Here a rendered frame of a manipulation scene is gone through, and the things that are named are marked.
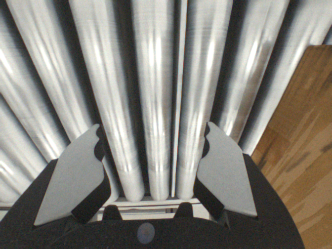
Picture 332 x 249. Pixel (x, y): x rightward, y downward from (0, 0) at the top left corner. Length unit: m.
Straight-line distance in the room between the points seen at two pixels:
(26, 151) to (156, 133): 0.24
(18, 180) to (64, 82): 0.28
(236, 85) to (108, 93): 0.17
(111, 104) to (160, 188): 0.21
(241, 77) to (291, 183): 0.16
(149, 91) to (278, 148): 0.21
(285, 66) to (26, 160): 0.45
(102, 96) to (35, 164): 0.22
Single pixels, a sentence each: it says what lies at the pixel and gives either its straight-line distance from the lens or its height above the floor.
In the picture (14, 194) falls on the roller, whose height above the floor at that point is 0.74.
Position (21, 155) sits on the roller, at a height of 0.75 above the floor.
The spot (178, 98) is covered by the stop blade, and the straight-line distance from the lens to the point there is 0.18.
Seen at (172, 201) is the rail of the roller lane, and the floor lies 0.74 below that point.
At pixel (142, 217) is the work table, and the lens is 0.50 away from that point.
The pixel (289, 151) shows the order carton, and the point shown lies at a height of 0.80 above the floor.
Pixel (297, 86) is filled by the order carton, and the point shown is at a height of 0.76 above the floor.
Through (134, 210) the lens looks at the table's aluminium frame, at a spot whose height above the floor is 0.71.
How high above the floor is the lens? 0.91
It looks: 59 degrees down
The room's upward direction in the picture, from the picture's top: 175 degrees clockwise
